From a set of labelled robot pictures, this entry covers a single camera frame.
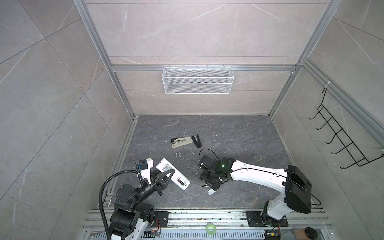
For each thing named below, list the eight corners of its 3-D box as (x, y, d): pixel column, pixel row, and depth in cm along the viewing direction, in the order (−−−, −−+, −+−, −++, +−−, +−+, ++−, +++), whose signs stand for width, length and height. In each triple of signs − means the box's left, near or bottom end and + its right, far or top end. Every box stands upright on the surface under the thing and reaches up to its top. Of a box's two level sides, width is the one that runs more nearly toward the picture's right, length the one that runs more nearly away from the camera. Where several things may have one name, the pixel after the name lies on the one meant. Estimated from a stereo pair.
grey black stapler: (170, 147, 102) (170, 146, 101) (172, 136, 109) (171, 134, 107) (201, 147, 102) (201, 146, 101) (200, 136, 109) (200, 134, 107)
